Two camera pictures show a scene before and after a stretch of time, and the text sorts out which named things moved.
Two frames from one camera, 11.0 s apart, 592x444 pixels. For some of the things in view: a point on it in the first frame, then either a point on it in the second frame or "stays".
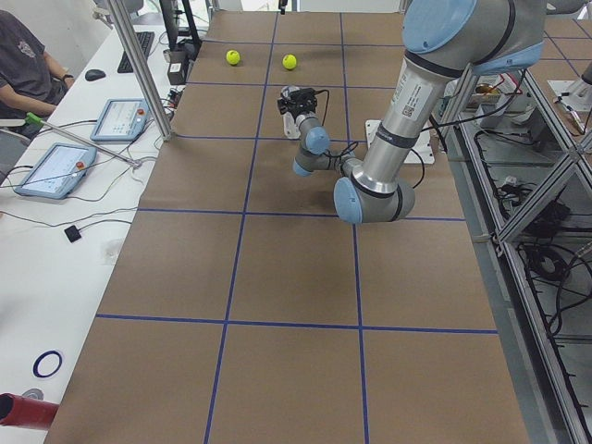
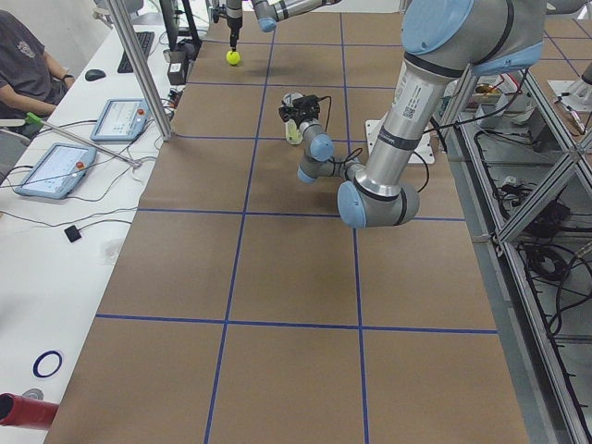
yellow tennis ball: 289,61 -> 293,134
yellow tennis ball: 232,57 stays
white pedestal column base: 421,152 stays
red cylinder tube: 16,410 stays
